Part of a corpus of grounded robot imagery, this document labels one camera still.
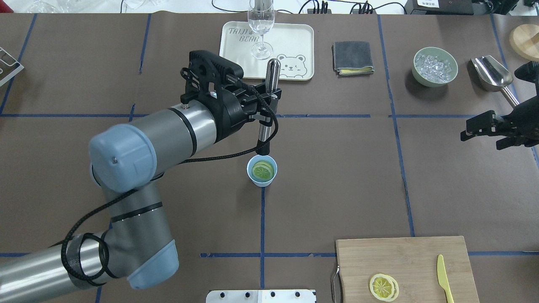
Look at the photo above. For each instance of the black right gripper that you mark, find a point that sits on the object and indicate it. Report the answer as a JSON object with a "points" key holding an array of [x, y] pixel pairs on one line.
{"points": [[523, 119]]}

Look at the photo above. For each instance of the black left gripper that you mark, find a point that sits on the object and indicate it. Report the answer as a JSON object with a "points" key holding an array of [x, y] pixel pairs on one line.
{"points": [[228, 110]]}

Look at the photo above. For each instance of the steel muddler black tip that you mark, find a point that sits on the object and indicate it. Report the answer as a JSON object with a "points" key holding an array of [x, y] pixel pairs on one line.
{"points": [[267, 133]]}

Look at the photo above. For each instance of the half lemon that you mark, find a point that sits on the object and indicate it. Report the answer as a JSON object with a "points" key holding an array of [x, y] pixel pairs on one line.
{"points": [[384, 287]]}

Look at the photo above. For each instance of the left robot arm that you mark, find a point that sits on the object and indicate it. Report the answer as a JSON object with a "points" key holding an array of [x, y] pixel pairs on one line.
{"points": [[129, 236]]}

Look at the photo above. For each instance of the light blue cup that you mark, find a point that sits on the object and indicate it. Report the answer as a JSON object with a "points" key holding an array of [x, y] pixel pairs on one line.
{"points": [[261, 158]]}

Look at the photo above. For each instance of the lemon slice in cup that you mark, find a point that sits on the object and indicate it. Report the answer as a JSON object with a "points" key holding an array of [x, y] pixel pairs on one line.
{"points": [[263, 171]]}

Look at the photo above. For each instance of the steel ice scoop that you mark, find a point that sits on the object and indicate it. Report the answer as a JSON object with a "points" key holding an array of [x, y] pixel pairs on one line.
{"points": [[494, 77]]}

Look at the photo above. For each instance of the cream bear tray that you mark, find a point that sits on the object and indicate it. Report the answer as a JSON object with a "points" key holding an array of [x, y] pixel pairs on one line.
{"points": [[292, 45]]}

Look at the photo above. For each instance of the clear wine glass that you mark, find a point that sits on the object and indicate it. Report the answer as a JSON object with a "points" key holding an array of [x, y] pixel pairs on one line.
{"points": [[261, 19]]}

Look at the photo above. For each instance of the green bowl of ice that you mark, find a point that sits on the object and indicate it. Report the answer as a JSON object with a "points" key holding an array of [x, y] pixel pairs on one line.
{"points": [[434, 67]]}

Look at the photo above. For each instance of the grey folded cloth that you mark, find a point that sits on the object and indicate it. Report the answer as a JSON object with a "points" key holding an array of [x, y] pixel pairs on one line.
{"points": [[352, 58]]}

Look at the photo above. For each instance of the black power strip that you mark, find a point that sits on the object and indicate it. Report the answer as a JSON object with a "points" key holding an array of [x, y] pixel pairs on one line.
{"points": [[343, 7]]}

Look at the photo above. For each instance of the yellow plastic knife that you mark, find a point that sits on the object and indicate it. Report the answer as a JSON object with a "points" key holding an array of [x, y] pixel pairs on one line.
{"points": [[443, 278]]}

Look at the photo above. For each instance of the wooden cutting board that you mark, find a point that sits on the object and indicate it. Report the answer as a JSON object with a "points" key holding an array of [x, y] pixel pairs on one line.
{"points": [[412, 262]]}

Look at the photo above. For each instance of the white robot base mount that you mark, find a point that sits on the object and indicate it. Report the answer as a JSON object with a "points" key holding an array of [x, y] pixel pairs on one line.
{"points": [[262, 296]]}

